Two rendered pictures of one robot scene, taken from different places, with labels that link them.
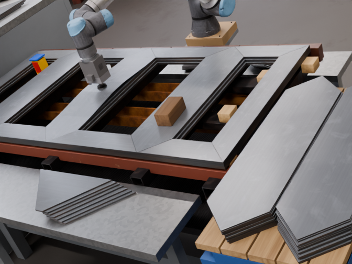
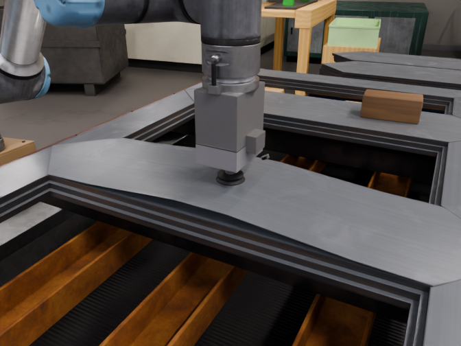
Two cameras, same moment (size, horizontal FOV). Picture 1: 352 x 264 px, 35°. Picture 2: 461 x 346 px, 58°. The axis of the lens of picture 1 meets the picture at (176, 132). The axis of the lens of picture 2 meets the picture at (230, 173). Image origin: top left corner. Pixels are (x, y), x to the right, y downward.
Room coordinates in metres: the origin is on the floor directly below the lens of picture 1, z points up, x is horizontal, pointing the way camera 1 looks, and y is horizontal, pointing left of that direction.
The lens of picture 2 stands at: (2.33, 0.75, 1.14)
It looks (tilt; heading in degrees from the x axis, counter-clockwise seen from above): 26 degrees down; 255
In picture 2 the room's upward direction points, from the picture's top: straight up
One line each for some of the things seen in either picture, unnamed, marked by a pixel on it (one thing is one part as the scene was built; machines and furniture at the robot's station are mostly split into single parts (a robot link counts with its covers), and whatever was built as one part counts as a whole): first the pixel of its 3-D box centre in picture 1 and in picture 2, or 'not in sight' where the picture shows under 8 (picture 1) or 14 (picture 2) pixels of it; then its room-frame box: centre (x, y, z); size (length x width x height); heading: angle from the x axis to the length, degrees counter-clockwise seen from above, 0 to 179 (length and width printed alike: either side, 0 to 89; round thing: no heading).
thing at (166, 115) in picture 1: (170, 111); (391, 106); (1.77, -0.01, 0.87); 0.12 x 0.06 x 0.05; 143
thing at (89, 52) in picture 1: (86, 51); (229, 60); (2.20, 0.23, 1.03); 0.08 x 0.08 x 0.05
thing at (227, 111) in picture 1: (228, 113); not in sight; (1.74, -0.20, 0.79); 0.06 x 0.05 x 0.04; 138
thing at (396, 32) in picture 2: not in sight; (356, 31); (-0.91, -4.71, 0.34); 1.69 x 1.55 x 0.69; 145
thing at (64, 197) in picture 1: (68, 197); not in sight; (1.61, 0.42, 0.77); 0.45 x 0.20 x 0.04; 48
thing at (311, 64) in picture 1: (310, 64); not in sight; (1.88, -0.57, 0.79); 0.06 x 0.05 x 0.04; 138
